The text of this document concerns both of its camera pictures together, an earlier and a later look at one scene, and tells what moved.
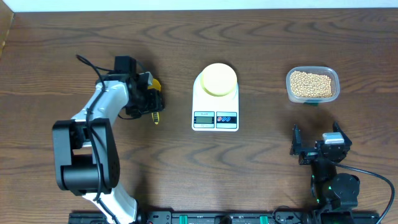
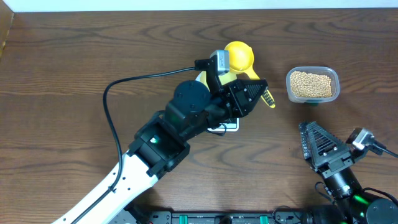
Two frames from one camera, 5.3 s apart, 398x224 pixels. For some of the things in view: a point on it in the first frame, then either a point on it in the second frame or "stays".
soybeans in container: [310, 84] stays
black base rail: [176, 217] stays
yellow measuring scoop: [155, 85] -> [241, 58]
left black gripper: [151, 104] -> [236, 105]
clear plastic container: [312, 84] stays
